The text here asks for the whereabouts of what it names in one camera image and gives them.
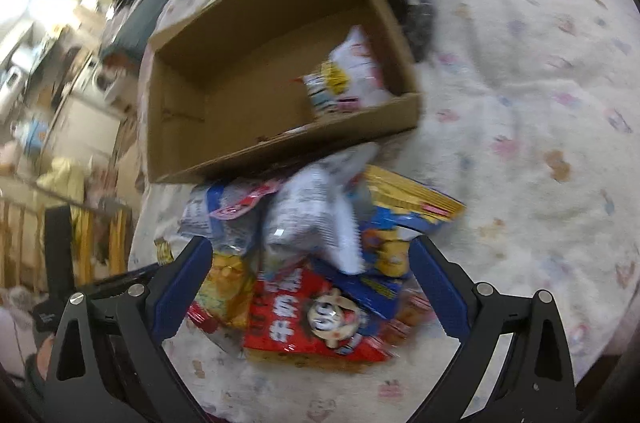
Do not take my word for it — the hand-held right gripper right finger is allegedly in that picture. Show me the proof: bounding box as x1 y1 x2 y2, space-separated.
407 234 581 423

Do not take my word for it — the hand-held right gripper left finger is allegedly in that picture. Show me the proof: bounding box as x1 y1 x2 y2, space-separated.
42 235 216 423

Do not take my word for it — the pink red snack pouch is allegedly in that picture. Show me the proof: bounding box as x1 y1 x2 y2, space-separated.
186 302 248 356

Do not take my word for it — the yellow chips bag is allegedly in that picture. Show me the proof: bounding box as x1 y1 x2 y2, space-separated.
192 248 258 329

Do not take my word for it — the red cartoon snack packet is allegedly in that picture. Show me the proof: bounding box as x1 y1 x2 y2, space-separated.
243 260 401 374

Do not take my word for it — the brown cardboard box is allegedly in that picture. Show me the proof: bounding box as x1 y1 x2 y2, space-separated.
137 0 423 184

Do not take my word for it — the orange peanut snack packet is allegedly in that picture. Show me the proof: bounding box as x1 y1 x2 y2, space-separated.
390 283 441 344

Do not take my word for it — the yellow black print packet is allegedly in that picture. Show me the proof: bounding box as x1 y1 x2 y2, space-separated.
154 237 177 267

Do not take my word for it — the yellow blue snack packet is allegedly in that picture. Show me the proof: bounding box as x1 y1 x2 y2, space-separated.
320 165 467 319

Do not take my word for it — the light blue white snack packet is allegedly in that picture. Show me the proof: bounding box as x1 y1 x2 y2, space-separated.
179 182 282 254

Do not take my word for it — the white cabinet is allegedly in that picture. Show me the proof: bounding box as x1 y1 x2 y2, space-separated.
47 93 127 168

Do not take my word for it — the white crinkled snack packet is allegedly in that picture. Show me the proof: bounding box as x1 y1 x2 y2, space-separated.
262 143 378 276

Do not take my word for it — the white printed blanket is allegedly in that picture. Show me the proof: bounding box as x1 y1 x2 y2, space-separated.
127 0 640 423

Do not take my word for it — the teal orange folded quilt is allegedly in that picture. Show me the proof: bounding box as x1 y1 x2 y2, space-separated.
100 0 176 64

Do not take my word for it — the white yellow-print snack packet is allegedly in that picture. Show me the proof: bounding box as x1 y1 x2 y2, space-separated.
300 25 391 118

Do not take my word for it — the dark striped cloth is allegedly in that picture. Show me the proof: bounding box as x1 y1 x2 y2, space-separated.
357 0 436 64

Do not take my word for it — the yellow wooden frame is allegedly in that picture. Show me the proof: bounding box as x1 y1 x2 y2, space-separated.
0 195 132 290

